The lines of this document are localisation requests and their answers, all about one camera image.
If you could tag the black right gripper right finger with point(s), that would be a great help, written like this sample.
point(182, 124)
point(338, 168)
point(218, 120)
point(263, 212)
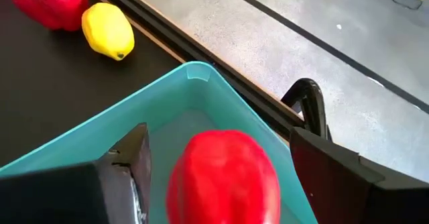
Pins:
point(352, 190)

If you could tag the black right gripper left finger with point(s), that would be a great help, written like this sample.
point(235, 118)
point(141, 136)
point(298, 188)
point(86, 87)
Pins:
point(83, 194)

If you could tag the red bell pepper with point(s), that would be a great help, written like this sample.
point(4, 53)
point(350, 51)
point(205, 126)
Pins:
point(50, 2)
point(223, 177)

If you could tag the yellow lemon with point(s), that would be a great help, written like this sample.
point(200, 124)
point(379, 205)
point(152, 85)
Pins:
point(107, 29)

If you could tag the black table clamp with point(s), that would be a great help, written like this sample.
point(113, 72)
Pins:
point(311, 100)

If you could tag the teal plastic basket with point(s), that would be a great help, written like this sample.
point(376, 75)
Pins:
point(187, 100)

